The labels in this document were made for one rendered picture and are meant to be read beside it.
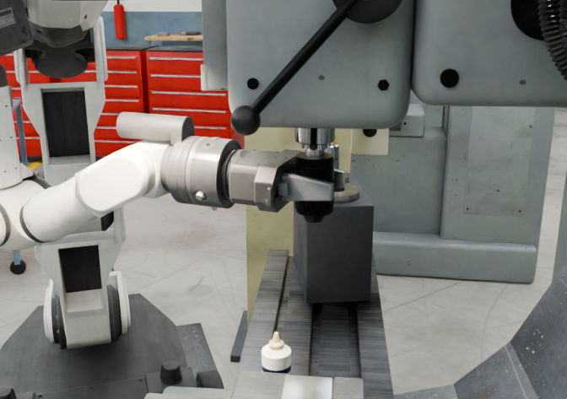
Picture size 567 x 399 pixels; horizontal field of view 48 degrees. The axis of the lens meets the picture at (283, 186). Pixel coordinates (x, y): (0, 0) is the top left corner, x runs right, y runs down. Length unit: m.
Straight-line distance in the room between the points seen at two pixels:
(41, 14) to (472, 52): 0.68
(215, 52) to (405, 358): 2.21
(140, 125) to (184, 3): 9.18
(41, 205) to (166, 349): 0.86
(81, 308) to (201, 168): 0.86
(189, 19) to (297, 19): 9.34
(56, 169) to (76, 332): 0.44
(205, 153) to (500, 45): 0.36
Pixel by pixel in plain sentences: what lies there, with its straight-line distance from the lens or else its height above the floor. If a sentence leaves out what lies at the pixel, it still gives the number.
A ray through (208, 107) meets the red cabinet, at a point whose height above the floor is 0.55.
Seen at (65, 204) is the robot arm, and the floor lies 1.17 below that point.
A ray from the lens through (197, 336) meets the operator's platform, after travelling 2.13.
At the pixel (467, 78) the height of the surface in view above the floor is 1.37.
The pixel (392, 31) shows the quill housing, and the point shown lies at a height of 1.41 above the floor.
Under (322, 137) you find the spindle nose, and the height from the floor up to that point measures 1.29.
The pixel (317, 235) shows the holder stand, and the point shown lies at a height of 1.04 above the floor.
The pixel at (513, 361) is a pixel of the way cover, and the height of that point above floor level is 0.93.
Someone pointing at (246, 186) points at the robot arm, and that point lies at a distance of 0.76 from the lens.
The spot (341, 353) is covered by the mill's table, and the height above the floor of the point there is 0.90.
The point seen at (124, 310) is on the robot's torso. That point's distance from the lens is 1.64.
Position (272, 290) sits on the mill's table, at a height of 0.90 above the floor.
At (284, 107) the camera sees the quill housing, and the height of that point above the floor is 1.34.
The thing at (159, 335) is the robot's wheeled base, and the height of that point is 0.57.
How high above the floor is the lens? 1.45
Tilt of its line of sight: 17 degrees down
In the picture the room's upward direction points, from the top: straight up
